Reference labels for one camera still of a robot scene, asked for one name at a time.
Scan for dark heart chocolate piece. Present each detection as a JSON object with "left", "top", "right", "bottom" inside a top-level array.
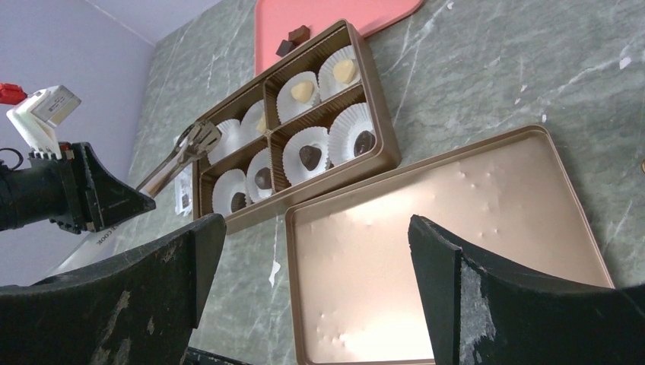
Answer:
[{"left": 299, "top": 145, "right": 322, "bottom": 171}]

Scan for brown chocolate piece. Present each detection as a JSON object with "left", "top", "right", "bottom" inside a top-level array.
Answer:
[{"left": 288, "top": 25, "right": 310, "bottom": 46}]

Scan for brown chocolate box tray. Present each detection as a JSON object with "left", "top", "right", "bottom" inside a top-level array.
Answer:
[{"left": 192, "top": 20, "right": 401, "bottom": 233}]

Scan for pink plastic tray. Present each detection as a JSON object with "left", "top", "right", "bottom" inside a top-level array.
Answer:
[{"left": 254, "top": 0, "right": 423, "bottom": 75}]

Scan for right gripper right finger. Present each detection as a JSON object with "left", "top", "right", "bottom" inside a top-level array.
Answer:
[{"left": 408, "top": 215, "right": 644, "bottom": 364}]

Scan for white paper cup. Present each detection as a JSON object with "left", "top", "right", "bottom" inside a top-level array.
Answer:
[
  {"left": 246, "top": 148, "right": 273, "bottom": 202},
  {"left": 212, "top": 169, "right": 252, "bottom": 217},
  {"left": 277, "top": 71, "right": 320, "bottom": 123},
  {"left": 329, "top": 103, "right": 376, "bottom": 166},
  {"left": 318, "top": 46, "right": 361, "bottom": 100},
  {"left": 207, "top": 119, "right": 242, "bottom": 165},
  {"left": 240, "top": 100, "right": 266, "bottom": 146},
  {"left": 283, "top": 127, "right": 331, "bottom": 186}
]

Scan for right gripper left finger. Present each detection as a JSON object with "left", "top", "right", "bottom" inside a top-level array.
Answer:
[{"left": 1, "top": 214, "right": 227, "bottom": 364}]

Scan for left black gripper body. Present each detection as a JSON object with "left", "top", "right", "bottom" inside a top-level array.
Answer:
[{"left": 1, "top": 142, "right": 94, "bottom": 234}]

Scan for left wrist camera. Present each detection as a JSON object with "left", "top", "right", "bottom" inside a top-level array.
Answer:
[{"left": 1, "top": 83, "right": 81, "bottom": 160}]

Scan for white paper leaflet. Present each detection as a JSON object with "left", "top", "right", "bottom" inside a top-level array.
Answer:
[{"left": 174, "top": 164, "right": 193, "bottom": 217}]

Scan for gold box lid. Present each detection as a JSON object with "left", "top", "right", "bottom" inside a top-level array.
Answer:
[{"left": 285, "top": 125, "right": 613, "bottom": 364}]

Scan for rose gold tongs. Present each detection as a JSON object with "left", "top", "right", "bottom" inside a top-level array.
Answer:
[{"left": 135, "top": 121, "right": 222, "bottom": 198}]

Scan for white heart chocolate piece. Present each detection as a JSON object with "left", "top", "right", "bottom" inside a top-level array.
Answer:
[{"left": 332, "top": 59, "right": 357, "bottom": 84}]

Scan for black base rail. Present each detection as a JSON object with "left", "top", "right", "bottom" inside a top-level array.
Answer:
[{"left": 183, "top": 347, "right": 249, "bottom": 365}]

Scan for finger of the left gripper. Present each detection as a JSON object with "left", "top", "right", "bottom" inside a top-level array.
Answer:
[{"left": 80, "top": 142, "right": 156, "bottom": 232}]

